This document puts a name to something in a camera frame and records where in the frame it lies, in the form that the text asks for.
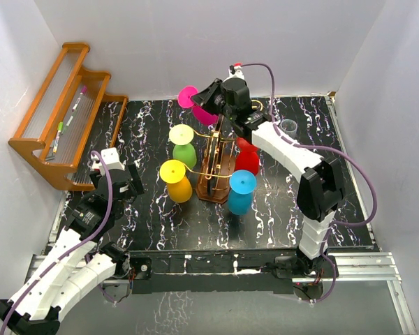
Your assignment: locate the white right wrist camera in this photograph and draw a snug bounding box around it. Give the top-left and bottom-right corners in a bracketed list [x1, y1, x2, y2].
[226, 63, 245, 80]

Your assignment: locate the green wine glass cream base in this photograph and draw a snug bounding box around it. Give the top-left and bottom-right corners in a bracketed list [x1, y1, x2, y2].
[169, 124, 197, 169]

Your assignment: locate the red wine glass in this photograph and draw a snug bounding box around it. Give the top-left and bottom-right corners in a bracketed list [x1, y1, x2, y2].
[235, 137, 260, 175]

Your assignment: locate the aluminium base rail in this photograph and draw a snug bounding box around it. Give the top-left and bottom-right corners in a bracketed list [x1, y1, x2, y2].
[13, 251, 417, 335]

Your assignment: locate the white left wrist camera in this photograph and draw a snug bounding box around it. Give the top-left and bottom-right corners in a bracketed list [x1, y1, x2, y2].
[90, 147, 125, 174]

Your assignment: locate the clear wine glass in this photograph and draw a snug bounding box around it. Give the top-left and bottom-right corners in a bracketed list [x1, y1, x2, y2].
[279, 119, 297, 139]

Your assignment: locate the orange wine glass yellow base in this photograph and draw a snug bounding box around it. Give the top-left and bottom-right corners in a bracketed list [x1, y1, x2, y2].
[159, 159, 193, 203]

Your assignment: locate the gold wire wine glass rack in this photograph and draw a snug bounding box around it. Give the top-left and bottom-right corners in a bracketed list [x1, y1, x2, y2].
[185, 98, 264, 204]

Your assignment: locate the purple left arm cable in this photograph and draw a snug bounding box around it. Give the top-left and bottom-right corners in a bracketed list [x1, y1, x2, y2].
[0, 156, 131, 335]

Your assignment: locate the blue wine glass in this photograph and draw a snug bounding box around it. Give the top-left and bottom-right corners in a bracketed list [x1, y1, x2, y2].
[228, 170, 257, 216]

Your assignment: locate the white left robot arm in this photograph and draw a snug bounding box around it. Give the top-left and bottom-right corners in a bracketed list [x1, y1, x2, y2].
[0, 164, 144, 334]

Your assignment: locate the magenta wine glass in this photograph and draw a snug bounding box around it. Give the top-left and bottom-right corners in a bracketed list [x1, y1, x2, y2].
[177, 86, 218, 126]

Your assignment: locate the green capped marker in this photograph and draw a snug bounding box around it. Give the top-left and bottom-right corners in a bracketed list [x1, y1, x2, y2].
[52, 121, 64, 154]

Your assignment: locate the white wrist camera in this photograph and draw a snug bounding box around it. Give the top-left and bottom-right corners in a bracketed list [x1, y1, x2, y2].
[90, 147, 125, 174]
[226, 63, 245, 80]

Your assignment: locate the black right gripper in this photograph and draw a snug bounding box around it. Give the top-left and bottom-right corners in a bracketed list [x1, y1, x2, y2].
[191, 80, 236, 121]

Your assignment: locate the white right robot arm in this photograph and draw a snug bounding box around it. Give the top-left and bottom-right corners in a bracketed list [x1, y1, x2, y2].
[184, 77, 344, 277]

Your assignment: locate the wooden tiered shelf rack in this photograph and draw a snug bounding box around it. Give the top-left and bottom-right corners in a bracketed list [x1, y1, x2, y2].
[8, 42, 128, 191]

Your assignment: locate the purple capped marker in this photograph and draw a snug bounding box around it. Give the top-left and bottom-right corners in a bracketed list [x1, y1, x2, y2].
[71, 86, 87, 113]

